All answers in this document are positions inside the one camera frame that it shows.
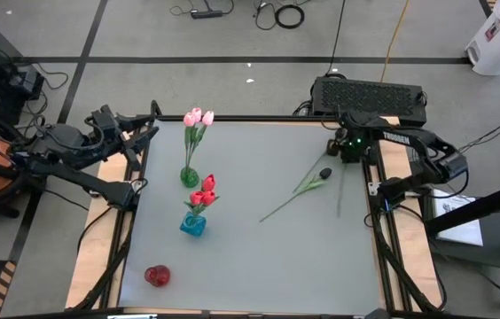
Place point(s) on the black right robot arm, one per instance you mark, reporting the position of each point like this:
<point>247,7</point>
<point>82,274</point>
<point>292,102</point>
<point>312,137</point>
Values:
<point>409,139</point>

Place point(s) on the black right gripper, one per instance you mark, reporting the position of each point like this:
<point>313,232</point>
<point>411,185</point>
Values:
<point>358,148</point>

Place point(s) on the black aluminium table frame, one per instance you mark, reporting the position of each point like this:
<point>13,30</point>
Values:
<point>254,118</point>

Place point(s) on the black power strip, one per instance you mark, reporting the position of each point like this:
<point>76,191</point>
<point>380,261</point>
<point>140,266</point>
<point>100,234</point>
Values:
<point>205,13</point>

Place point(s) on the red glass vase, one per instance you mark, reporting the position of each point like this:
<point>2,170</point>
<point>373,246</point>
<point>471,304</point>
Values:
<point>157,275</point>

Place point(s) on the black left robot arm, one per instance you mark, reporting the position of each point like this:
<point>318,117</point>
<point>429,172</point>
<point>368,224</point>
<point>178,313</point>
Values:
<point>108,191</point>

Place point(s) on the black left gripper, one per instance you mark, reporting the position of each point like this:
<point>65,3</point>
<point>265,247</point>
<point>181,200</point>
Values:
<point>106,133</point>

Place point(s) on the white paper booklet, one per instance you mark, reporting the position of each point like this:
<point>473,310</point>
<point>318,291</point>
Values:
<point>458,221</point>

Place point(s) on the green glass vase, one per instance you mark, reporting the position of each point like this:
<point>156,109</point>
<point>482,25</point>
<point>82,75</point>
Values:
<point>189,177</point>

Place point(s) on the black perforated computer case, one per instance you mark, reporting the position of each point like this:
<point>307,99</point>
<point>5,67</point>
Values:
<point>365,97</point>

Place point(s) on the wooden table side board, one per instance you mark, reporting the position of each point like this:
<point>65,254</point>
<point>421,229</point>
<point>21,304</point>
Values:
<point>411,235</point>
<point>92,248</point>

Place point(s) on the red artificial tulip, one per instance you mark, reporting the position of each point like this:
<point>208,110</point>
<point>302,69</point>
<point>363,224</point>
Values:
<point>208,198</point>
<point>208,182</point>
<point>196,198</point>

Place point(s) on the blue cut-glass vase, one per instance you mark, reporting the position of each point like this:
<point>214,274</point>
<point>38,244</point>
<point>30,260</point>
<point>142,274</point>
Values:
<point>193,227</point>

